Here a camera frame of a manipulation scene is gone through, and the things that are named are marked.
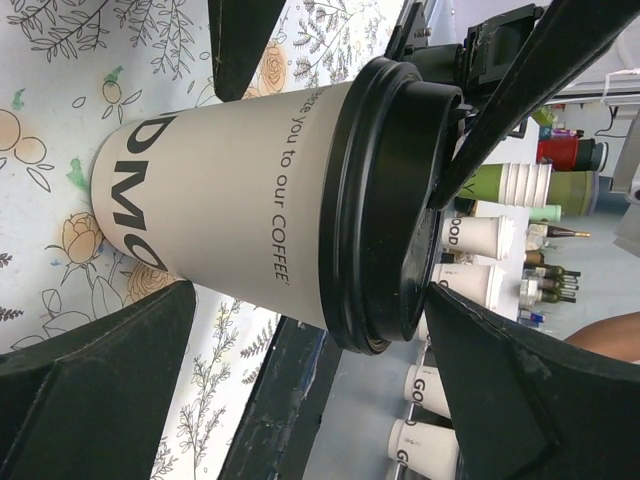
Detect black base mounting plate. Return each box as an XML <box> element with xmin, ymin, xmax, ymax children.
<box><xmin>219</xmin><ymin>317</ymin><xmax>342</xmax><ymax>480</ymax></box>

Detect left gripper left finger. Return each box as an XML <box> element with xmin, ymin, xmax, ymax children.
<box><xmin>1</xmin><ymin>281</ymin><xmax>196</xmax><ymax>479</ymax></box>

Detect background bottles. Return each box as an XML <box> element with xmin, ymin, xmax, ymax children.
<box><xmin>520</xmin><ymin>127</ymin><xmax>609</xmax><ymax>309</ymax></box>

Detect background paper cups stack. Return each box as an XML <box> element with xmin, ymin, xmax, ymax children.
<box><xmin>404</xmin><ymin>163</ymin><xmax>551</xmax><ymax>479</ymax></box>

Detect black plastic cup lid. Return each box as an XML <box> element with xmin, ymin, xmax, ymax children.
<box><xmin>318</xmin><ymin>57</ymin><xmax>462</xmax><ymax>355</ymax></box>

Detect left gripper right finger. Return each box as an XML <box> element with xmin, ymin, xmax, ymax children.
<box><xmin>425</xmin><ymin>282</ymin><xmax>640</xmax><ymax>480</ymax></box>

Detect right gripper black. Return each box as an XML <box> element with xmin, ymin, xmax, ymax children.
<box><xmin>384</xmin><ymin>0</ymin><xmax>639</xmax><ymax>210</ymax></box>

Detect white paper coffee cup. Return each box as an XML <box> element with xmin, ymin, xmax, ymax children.
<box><xmin>91</xmin><ymin>83</ymin><xmax>349</xmax><ymax>328</ymax></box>

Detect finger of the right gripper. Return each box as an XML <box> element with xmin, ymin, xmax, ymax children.
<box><xmin>207</xmin><ymin>0</ymin><xmax>286</xmax><ymax>100</ymax></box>

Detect floral tablecloth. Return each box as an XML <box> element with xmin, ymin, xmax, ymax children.
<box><xmin>1</xmin><ymin>1</ymin><xmax>402</xmax><ymax>479</ymax></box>

